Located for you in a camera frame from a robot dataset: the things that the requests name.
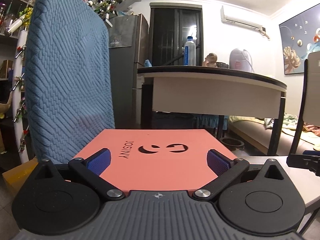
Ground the clear plastic water bottle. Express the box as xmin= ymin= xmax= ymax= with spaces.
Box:
xmin=183 ymin=36 xmax=196 ymax=66

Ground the white curved dining table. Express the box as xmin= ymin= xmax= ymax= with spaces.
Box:
xmin=137 ymin=66 xmax=287 ymax=156

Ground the beige sofa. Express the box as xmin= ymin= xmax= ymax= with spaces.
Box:
xmin=228 ymin=113 xmax=319 ymax=155

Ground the black frame white chair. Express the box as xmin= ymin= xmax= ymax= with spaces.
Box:
xmin=289 ymin=51 xmax=319 ymax=155

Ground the pink box lid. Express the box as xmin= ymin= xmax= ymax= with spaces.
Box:
xmin=77 ymin=129 xmax=236 ymax=194

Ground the black trash bin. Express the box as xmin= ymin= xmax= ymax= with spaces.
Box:
xmin=220 ymin=137 xmax=245 ymax=151

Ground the white air conditioner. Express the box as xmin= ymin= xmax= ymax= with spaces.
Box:
xmin=220 ymin=5 xmax=270 ymax=40

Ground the small brown figurine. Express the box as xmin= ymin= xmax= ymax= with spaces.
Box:
xmin=203 ymin=53 xmax=217 ymax=68

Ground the grey refrigerator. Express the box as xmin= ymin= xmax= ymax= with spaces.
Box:
xmin=109 ymin=14 xmax=149 ymax=129

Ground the framed wall painting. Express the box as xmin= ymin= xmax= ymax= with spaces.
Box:
xmin=279 ymin=4 xmax=320 ymax=75

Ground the dark window door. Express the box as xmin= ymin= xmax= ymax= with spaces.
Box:
xmin=149 ymin=2 xmax=203 ymax=66

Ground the blue covered chair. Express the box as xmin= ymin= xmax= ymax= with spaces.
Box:
xmin=24 ymin=0 xmax=115 ymax=164

